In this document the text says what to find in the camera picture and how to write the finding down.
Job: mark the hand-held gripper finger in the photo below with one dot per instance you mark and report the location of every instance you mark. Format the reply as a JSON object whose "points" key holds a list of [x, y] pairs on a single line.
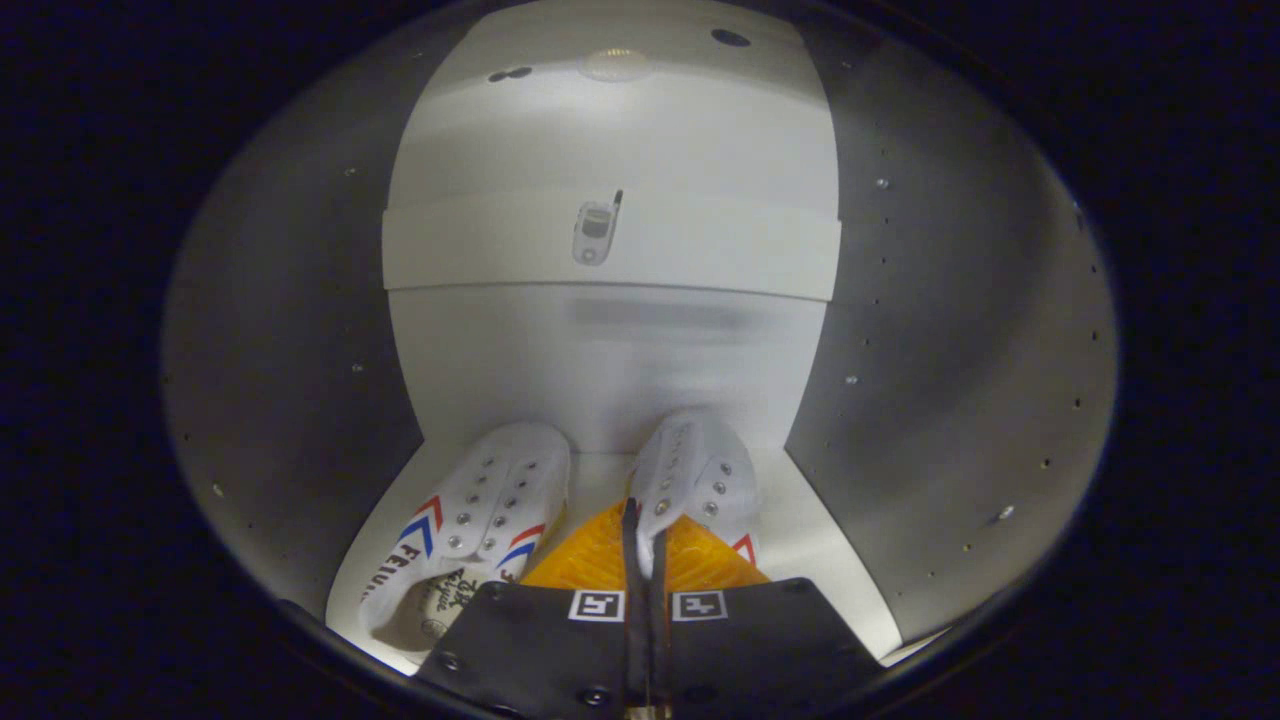
{"points": [[657, 640], [634, 640]]}

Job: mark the white lace-up shoe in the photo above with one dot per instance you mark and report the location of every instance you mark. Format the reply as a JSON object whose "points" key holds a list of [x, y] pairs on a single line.
{"points": [[700, 460], [500, 480]]}

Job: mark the grey shoe cabinet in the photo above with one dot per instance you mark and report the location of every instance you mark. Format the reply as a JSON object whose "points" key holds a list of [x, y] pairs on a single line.
{"points": [[950, 350]]}

